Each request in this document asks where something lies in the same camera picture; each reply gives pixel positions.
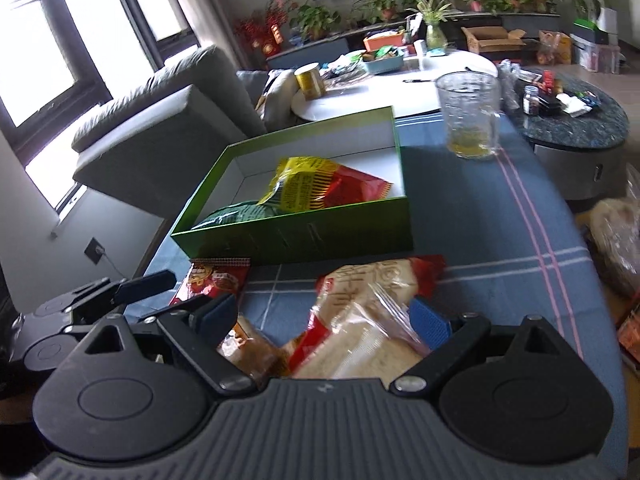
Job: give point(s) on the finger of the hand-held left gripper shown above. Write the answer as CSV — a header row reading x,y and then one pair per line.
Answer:
x,y
150,282

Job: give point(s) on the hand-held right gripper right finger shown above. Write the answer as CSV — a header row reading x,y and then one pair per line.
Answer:
x,y
430,322

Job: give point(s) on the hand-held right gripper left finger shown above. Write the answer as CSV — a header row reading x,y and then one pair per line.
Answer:
x,y
220,312

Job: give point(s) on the clear red-edged cake packet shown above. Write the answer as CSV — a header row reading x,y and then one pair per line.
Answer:
x,y
360,310

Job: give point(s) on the green cardboard box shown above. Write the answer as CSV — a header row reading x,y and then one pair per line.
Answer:
x,y
310,240

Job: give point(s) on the green snack packet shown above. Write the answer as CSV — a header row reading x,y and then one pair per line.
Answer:
x,y
240,212

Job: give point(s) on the blue checked tablecloth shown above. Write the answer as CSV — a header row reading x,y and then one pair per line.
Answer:
x,y
475,220

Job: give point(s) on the yellow and red snack packet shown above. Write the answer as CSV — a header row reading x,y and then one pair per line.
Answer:
x,y
305,185

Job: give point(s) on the grey armchair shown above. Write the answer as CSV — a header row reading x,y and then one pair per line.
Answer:
x,y
150,125

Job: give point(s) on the clear plastic bag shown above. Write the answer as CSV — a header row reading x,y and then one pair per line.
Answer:
x,y
617,245

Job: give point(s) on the clear plastic pitcher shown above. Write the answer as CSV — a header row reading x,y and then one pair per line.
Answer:
x,y
467,110

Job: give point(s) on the white cushion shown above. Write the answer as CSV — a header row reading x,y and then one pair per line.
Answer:
x,y
280,100

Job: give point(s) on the white round coffee table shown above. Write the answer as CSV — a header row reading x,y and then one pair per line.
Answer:
x,y
380,95

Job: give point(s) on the dark marble round table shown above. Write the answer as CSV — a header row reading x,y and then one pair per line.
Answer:
x,y
575,130

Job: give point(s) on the dark glass jar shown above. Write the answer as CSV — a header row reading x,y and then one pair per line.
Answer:
x,y
530,101

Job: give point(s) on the yellow can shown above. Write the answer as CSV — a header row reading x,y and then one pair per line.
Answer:
x,y
310,82

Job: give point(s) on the window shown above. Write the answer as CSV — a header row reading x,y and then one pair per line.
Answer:
x,y
75,35

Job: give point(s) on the blue tray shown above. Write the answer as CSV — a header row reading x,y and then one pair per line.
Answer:
x,y
382,64

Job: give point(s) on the red decorative plant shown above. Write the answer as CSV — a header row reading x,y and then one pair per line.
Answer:
x,y
262,30

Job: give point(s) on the curtain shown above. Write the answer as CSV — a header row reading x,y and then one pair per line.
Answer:
x,y
192,0

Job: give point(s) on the open cardboard box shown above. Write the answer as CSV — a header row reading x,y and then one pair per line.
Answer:
x,y
492,40

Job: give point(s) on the spider plant in glass vase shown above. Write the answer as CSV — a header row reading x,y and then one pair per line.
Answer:
x,y
434,30

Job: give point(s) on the television console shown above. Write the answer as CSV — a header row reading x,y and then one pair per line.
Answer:
x,y
350,40

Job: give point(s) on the orange bag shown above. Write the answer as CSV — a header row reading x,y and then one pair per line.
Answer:
x,y
555,47

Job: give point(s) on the small potted green plant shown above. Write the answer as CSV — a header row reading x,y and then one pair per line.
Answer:
x,y
315,20

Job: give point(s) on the clear plastic storage box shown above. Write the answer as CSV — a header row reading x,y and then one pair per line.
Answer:
x,y
595,55

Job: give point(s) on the bushy potted green plant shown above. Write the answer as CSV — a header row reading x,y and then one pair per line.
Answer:
x,y
395,2

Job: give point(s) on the white and green appliance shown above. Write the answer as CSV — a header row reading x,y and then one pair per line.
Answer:
x,y
600,25

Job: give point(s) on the wall outlet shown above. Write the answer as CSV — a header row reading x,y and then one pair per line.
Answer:
x,y
95,251

